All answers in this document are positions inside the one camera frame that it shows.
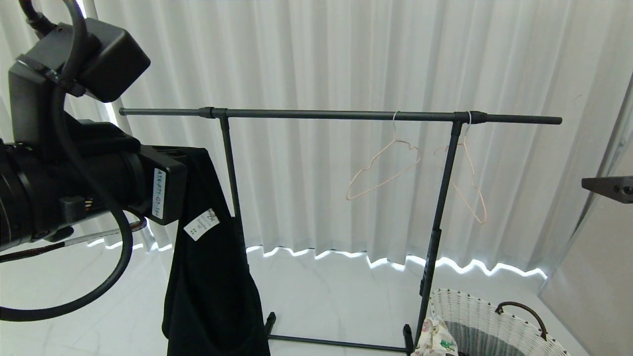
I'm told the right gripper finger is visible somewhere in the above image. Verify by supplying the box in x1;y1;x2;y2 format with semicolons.
581;176;633;204

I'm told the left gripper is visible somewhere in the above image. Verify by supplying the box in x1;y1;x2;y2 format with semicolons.
0;118;188;250

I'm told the black short-sleeved shirt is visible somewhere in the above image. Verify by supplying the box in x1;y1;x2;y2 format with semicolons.
162;147;271;356

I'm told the cream printed garment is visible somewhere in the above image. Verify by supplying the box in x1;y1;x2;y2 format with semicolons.
410;316;458;356

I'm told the white laundry basket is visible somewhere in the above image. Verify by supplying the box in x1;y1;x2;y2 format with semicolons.
428;288;569;356

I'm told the black clothes rack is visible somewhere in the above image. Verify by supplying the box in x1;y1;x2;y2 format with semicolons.
119;106;563;354

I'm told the white curtain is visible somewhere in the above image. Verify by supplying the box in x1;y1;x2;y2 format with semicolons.
0;0;633;277

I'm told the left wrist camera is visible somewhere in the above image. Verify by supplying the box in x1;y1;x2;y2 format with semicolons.
9;17;151;149

